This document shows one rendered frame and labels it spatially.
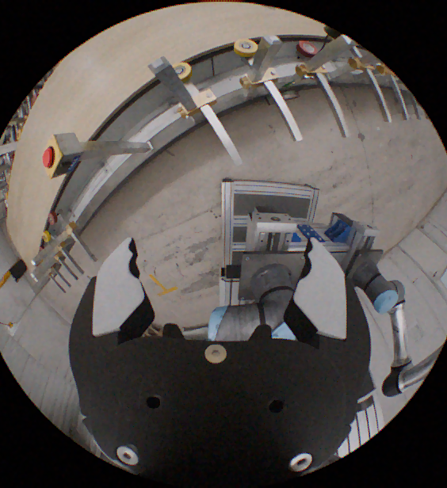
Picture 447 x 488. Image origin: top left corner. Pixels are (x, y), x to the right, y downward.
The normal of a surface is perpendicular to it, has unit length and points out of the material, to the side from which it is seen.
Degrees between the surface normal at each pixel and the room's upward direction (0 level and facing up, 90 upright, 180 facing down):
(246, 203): 0
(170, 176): 0
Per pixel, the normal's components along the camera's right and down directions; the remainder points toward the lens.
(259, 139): -0.01, 0.53
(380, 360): -0.51, -0.73
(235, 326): -0.12, -0.57
